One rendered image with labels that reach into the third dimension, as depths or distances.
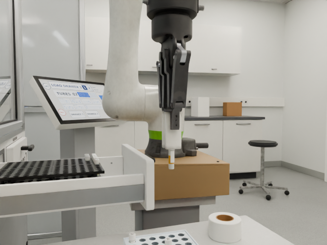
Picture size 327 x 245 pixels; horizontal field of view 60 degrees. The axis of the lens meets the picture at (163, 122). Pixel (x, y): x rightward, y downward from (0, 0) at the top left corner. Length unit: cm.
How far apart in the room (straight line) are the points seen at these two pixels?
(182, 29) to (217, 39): 396
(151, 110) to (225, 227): 48
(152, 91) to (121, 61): 14
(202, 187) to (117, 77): 44
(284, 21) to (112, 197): 514
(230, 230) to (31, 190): 40
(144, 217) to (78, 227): 82
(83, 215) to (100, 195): 114
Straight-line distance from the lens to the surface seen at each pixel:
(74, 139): 162
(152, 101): 95
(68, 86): 166
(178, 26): 51
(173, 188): 89
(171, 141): 52
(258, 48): 518
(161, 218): 99
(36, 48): 245
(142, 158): 64
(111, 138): 367
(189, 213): 101
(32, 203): 62
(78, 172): 65
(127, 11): 95
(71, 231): 177
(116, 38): 95
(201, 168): 90
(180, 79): 48
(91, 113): 160
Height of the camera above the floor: 104
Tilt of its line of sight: 3 degrees down
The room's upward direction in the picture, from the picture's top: straight up
